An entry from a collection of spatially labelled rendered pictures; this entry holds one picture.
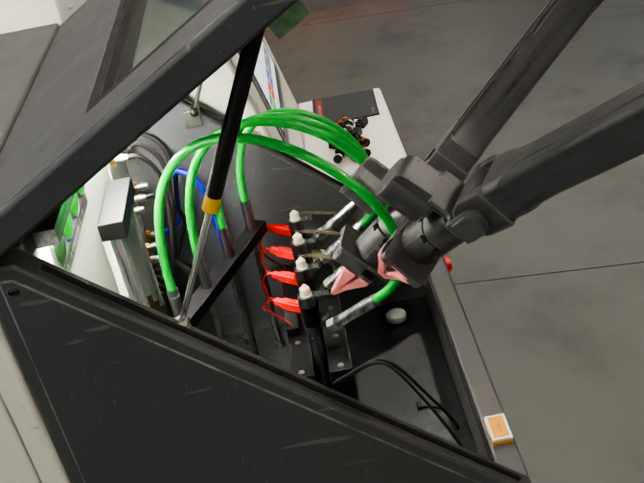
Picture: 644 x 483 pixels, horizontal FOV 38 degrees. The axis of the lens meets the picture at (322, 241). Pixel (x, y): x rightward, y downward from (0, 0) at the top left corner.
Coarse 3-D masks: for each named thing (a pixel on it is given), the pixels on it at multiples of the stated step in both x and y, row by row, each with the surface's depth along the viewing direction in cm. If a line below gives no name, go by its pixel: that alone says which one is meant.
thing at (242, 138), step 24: (192, 144) 125; (216, 144) 124; (264, 144) 121; (288, 144) 121; (168, 168) 128; (336, 168) 121; (360, 192) 121; (384, 216) 122; (168, 264) 139; (168, 288) 142; (384, 288) 129
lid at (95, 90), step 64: (128, 0) 127; (192, 0) 105; (256, 0) 83; (64, 64) 125; (128, 64) 105; (192, 64) 86; (64, 128) 97; (128, 128) 89; (0, 192) 97; (64, 192) 91; (0, 256) 95
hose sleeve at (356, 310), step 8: (368, 296) 131; (360, 304) 132; (368, 304) 131; (376, 304) 131; (344, 312) 134; (352, 312) 133; (360, 312) 132; (336, 320) 135; (344, 320) 134; (352, 320) 134
